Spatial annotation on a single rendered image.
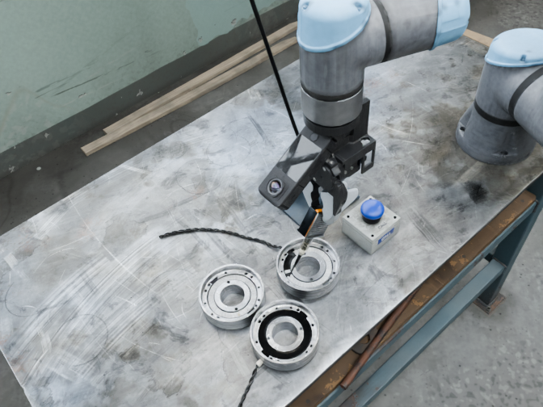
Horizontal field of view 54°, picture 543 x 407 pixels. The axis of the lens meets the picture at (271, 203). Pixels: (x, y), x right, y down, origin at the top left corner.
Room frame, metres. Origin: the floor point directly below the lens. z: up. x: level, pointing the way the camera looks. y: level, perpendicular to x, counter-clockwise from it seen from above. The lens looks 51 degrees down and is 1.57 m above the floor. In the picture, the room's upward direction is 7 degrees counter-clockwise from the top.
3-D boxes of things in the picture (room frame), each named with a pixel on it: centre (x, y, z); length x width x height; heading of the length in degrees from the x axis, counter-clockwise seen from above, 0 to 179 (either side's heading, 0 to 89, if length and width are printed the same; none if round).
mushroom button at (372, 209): (0.54, -0.17, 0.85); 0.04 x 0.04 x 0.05
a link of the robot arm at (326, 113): (0.51, -0.09, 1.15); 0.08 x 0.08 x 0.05
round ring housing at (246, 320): (0.43, 0.08, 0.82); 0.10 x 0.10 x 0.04
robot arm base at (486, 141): (0.74, -0.46, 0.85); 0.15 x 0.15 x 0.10
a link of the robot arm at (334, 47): (0.51, -0.09, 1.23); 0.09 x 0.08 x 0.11; 104
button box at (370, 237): (0.55, -0.17, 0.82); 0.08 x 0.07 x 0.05; 125
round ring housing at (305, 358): (0.36, 0.00, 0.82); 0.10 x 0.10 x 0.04
